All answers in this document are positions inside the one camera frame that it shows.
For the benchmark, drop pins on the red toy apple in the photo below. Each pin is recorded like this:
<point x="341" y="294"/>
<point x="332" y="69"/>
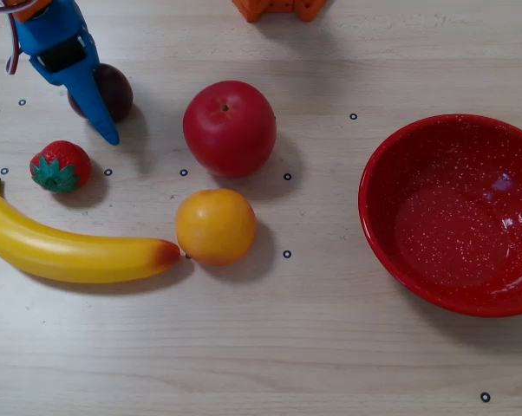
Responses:
<point x="230" y="130"/>

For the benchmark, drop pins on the yellow toy banana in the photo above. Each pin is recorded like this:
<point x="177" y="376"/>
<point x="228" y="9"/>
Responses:
<point x="70" y="253"/>

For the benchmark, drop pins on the dark purple toy plum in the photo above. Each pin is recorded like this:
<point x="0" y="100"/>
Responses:
<point x="115" y="93"/>

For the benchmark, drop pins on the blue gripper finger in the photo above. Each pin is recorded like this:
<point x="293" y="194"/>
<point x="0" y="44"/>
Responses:
<point x="94" y="106"/>

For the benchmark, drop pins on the red toy strawberry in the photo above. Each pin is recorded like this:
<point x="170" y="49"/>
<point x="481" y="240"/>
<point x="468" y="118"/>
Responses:
<point x="63" y="162"/>

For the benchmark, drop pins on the red speckled bowl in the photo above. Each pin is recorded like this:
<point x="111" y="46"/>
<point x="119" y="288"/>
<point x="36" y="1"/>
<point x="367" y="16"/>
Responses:
<point x="452" y="242"/>

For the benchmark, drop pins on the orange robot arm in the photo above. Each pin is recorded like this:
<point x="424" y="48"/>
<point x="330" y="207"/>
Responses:
<point x="27" y="11"/>

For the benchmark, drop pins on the orange toy fruit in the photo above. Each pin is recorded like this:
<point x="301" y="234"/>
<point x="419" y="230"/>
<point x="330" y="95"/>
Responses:
<point x="215" y="226"/>

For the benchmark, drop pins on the orange robot base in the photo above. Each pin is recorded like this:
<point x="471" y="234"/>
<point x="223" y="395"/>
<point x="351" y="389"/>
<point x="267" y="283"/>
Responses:
<point x="282" y="6"/>

